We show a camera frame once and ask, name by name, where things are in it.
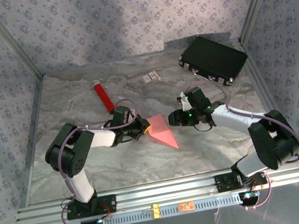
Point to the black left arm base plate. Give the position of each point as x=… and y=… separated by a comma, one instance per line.
x=110, y=203

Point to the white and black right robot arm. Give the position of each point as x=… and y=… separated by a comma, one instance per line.
x=273, y=142

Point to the small playing card box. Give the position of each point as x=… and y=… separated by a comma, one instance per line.
x=150, y=77

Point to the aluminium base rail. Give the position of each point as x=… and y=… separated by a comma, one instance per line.
x=166, y=191

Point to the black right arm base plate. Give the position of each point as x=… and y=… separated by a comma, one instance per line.
x=223, y=183

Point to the red glitter tube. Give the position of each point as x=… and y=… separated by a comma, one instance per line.
x=103, y=95

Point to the aluminium table side rail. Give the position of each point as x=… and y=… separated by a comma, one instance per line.
x=261, y=83
x=34, y=138

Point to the pink paper sheet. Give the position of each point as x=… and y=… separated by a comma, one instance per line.
x=162, y=133

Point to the yellow clip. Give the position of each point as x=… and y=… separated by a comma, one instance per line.
x=156, y=210

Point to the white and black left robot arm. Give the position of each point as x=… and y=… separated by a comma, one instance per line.
x=67, y=155

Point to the black hard case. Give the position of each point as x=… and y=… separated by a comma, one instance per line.
x=212, y=57

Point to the orange label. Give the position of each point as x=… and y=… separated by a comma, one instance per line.
x=186, y=206

